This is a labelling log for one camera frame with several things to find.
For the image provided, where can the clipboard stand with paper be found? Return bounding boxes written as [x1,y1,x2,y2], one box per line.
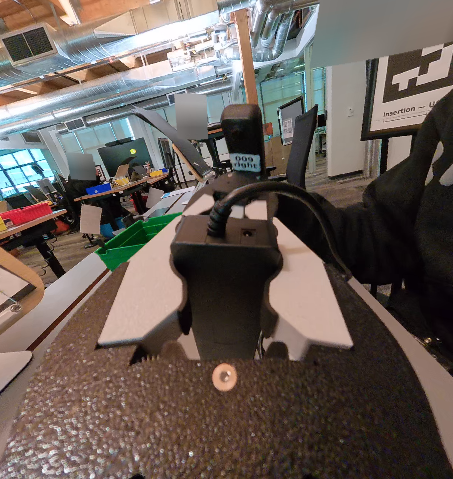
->
[0,236,45,406]

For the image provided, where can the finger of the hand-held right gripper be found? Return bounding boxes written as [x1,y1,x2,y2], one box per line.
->
[182,192,221,218]
[244,199,269,221]

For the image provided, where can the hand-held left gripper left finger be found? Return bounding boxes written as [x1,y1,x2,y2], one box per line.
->
[98,215,201,360]

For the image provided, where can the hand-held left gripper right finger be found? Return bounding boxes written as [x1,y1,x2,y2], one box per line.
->
[266,218,354,361]

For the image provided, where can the black usb hub box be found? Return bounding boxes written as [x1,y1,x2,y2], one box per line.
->
[170,215,284,360]

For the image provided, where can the white sign board on stand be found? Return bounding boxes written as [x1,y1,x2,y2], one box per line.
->
[80,205,103,236]

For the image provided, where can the silver spiral air duct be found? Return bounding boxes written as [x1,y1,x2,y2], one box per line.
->
[0,67,217,137]
[0,11,227,92]

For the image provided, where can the silver pipe bundle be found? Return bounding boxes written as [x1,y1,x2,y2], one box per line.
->
[219,0,305,62]

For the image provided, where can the wooden support post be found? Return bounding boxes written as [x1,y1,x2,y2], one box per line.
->
[232,9,260,107]

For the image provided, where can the black tripod stand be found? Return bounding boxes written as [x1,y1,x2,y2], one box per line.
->
[378,135,418,177]

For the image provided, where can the red plastic bin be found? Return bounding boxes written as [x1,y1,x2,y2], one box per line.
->
[0,202,54,227]

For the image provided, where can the black tilted board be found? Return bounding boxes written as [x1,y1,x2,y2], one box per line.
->
[131,106,214,179]

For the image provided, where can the large black wall screen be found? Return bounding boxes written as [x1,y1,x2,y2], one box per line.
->
[98,138,153,178]

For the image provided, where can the green plastic bin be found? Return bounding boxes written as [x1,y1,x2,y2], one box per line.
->
[95,212,183,271]

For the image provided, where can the framed black-white marker sign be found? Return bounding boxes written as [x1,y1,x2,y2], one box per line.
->
[360,42,453,142]

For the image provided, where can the grey ceiling vent box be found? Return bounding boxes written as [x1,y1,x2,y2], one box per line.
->
[0,22,59,67]

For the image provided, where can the person's black hoodie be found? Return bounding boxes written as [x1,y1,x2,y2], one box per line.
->
[389,80,453,391]

